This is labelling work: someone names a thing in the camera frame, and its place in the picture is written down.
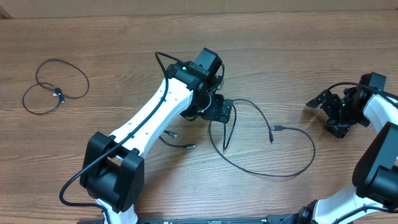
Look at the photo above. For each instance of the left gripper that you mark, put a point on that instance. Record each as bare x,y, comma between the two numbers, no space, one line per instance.
214,113

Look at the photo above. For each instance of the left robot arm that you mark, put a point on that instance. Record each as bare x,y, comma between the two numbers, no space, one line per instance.
114,164

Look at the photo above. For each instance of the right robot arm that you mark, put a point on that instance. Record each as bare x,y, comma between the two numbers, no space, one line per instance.
373,185

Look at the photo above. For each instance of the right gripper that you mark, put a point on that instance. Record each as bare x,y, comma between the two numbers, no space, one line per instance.
339,129

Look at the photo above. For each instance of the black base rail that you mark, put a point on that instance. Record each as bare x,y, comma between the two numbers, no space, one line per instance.
270,219

